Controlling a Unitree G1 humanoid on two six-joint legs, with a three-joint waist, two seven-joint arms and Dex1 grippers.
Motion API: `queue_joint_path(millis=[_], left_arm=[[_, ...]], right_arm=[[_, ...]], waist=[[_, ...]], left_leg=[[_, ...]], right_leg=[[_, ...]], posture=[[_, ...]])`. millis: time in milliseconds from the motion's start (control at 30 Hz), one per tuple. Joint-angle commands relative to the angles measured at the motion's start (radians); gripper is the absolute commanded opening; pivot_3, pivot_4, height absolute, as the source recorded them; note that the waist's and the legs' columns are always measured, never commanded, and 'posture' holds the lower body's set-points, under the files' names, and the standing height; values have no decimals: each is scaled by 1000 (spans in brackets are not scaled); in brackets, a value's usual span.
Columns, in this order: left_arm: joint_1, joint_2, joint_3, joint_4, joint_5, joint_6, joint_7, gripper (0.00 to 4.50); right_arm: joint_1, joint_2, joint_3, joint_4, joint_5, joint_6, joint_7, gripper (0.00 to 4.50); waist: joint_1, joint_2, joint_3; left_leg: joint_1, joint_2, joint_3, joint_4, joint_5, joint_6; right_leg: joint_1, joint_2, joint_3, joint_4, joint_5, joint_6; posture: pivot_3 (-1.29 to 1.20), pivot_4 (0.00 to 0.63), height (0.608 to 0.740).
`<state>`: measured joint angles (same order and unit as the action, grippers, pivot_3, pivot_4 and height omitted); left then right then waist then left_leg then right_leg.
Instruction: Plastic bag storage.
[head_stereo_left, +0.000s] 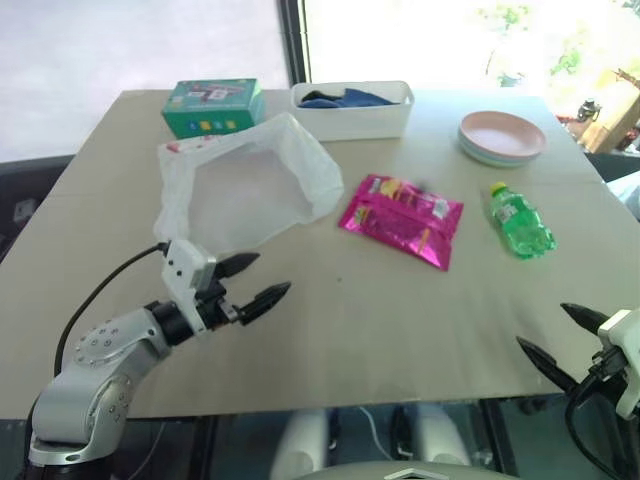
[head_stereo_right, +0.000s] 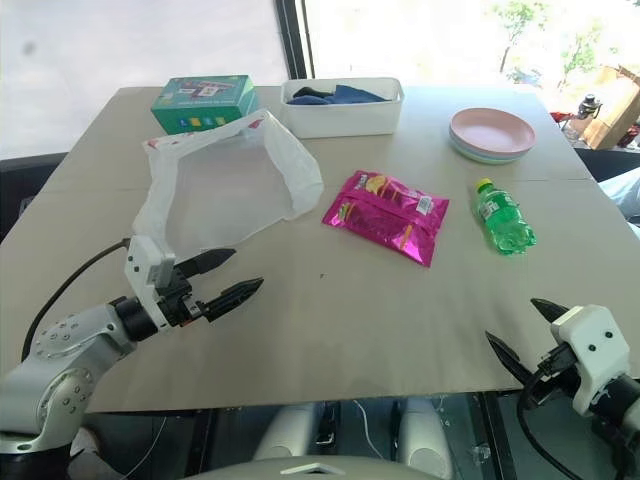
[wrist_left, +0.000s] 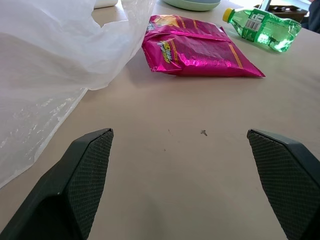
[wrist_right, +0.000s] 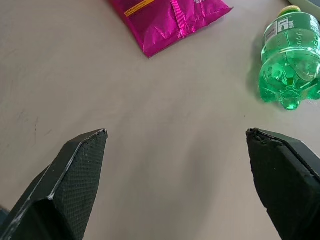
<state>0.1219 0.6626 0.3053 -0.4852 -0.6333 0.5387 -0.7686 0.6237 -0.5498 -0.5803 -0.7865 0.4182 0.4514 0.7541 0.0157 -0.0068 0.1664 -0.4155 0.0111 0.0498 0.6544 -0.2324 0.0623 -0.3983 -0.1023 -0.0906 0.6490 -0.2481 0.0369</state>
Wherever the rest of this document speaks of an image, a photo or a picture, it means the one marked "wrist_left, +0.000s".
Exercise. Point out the green plastic soda bottle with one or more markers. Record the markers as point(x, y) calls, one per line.
point(265, 28)

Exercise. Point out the pale green round bowl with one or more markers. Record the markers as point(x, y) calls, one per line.
point(191, 4)

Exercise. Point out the magenta foil snack bag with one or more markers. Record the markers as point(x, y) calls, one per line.
point(197, 50)

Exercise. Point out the small grey screw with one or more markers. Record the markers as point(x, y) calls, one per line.
point(204, 132)

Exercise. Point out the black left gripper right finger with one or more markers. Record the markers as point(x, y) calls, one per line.
point(287, 180)

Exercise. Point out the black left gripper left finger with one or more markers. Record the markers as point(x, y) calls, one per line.
point(62, 190)

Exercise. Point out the translucent white plastic bag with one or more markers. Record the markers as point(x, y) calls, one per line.
point(47, 57)

